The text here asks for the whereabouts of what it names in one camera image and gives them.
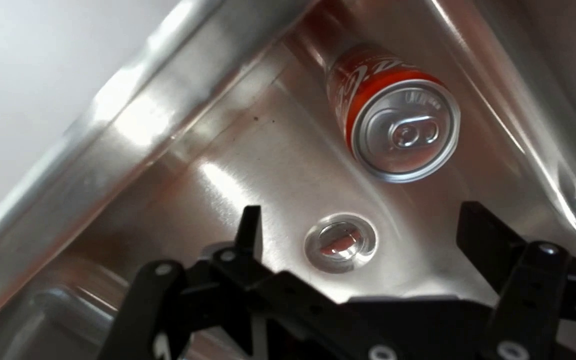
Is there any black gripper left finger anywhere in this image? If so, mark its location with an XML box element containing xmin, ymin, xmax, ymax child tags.
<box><xmin>99</xmin><ymin>205</ymin><xmax>342</xmax><ymax>360</ymax></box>

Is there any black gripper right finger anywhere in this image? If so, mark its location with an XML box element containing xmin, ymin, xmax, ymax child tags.
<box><xmin>457</xmin><ymin>201</ymin><xmax>576</xmax><ymax>360</ymax></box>

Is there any red cola can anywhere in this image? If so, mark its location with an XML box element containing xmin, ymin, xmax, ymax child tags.
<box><xmin>327</xmin><ymin>43</ymin><xmax>462</xmax><ymax>184</ymax></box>

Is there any round sink drain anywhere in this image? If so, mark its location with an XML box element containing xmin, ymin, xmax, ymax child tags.
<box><xmin>304</xmin><ymin>212</ymin><xmax>379</xmax><ymax>274</ymax></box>

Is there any stainless steel sink basin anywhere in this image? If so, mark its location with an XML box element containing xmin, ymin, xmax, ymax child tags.
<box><xmin>0</xmin><ymin>0</ymin><xmax>576</xmax><ymax>360</ymax></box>

